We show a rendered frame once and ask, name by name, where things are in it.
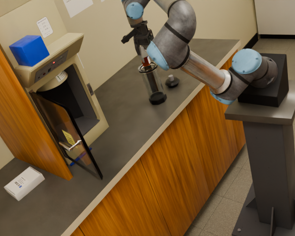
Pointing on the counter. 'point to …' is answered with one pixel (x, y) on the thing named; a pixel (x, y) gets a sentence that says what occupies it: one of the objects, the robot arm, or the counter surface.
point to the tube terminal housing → (5, 36)
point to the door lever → (69, 145)
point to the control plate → (50, 66)
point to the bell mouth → (58, 79)
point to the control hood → (74, 43)
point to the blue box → (29, 50)
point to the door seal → (84, 139)
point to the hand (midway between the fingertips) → (144, 57)
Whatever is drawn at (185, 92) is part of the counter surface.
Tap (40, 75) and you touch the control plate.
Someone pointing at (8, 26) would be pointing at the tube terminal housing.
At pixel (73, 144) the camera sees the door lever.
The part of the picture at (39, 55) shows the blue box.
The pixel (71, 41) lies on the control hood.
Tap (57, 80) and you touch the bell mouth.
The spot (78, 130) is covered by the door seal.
